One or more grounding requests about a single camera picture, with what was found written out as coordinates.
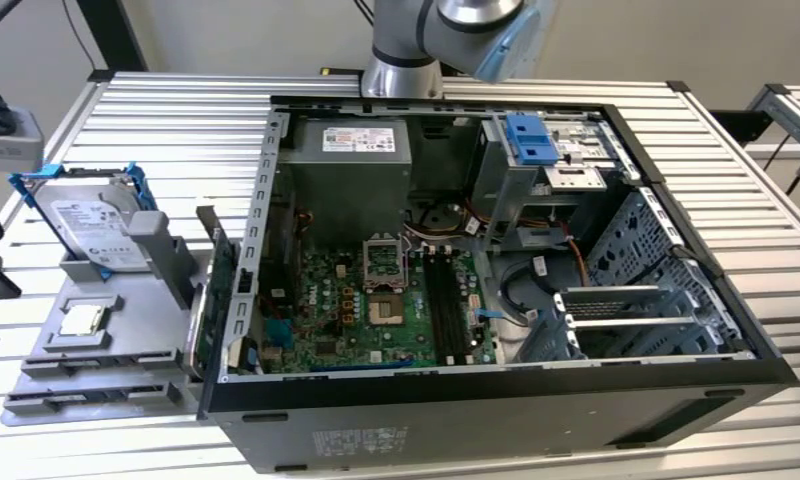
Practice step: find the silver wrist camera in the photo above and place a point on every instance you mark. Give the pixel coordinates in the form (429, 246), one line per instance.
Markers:
(6, 145)

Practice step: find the metal disk bay cage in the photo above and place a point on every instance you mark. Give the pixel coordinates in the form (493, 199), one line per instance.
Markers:
(613, 300)

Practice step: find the black and grey PC case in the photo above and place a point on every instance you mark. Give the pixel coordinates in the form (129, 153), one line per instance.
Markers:
(440, 430)

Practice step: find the hard disk in blue carrier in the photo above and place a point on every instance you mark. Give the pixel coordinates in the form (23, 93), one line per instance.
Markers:
(86, 225)

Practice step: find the green motherboard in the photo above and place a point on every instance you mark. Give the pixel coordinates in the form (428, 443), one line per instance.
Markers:
(320, 345)

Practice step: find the CPU socket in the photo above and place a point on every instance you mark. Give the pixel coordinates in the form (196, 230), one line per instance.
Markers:
(386, 311)

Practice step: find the grey parts rack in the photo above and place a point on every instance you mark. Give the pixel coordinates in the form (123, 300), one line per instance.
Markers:
(139, 325)

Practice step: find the green graphics card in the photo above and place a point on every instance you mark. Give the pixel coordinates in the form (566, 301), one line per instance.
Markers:
(221, 280)

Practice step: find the grey power supply unit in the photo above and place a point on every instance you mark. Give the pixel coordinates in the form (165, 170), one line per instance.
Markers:
(346, 190)

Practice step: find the silver CPU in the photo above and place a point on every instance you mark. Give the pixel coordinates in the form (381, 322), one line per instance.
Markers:
(82, 320)

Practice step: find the metal optical drive cage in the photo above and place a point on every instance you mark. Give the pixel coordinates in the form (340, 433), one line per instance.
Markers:
(506, 200)

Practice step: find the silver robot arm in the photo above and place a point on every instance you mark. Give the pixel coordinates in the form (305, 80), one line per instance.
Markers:
(400, 55)

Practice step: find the black case fan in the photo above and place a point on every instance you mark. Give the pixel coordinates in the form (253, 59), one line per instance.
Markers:
(281, 260)

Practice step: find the black upright post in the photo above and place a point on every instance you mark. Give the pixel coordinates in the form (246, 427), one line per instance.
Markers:
(119, 35)

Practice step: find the blue plastic drive bracket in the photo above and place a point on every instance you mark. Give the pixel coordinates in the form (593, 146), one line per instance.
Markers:
(526, 140)

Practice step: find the round black speaker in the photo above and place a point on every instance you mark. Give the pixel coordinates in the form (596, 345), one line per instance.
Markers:
(442, 220)

